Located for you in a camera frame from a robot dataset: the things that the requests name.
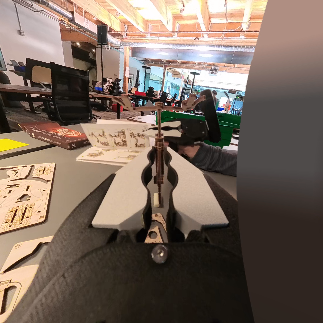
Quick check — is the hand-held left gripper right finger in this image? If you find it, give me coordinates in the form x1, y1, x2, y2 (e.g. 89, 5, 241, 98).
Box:
165, 146, 229, 240

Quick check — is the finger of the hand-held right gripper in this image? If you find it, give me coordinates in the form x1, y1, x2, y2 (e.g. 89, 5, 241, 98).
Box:
145, 120, 183, 131
145, 129, 183, 138

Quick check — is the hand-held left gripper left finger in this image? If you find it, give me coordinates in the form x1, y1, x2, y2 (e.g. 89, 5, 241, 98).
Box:
91, 146, 161, 231

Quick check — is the wooden model handlebar assembly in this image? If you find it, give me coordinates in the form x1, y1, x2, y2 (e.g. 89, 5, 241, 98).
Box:
112, 93, 205, 202

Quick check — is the person's right forearm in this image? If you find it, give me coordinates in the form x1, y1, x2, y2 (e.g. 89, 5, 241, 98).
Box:
189, 142, 238, 177

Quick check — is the wooden parts sheet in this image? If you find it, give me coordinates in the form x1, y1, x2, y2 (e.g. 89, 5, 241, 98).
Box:
0, 163, 56, 235
0, 236, 55, 317

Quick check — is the dark red model kit box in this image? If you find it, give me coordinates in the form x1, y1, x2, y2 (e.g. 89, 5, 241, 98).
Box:
19, 122, 91, 151

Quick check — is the person's right hand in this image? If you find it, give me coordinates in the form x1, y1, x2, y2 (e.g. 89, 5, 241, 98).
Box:
179, 143, 203, 162

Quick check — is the green plastic bin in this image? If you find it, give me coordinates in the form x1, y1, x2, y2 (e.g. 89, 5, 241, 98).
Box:
155, 110, 242, 149

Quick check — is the small triangular wooden part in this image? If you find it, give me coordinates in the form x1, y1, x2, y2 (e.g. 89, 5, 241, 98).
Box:
145, 213, 168, 244

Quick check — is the white instruction booklet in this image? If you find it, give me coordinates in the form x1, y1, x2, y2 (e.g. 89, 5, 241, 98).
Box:
76, 119, 157, 166

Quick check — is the long background table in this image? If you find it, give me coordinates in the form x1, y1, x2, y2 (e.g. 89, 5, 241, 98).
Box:
88, 91, 183, 119

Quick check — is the black mesh office chair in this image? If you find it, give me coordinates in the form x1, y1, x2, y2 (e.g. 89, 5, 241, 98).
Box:
49, 62, 94, 123

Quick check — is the black speaker on stand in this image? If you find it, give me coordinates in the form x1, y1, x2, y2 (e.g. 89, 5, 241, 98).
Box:
97, 24, 108, 85

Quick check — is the yellow paper sheet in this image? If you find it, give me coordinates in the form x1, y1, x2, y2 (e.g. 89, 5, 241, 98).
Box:
0, 138, 30, 152

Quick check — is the beige backed chair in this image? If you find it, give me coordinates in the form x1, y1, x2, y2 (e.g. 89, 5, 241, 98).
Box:
25, 58, 52, 90

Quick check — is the dark wooden desk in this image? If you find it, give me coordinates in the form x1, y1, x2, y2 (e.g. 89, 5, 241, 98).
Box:
0, 83, 52, 114

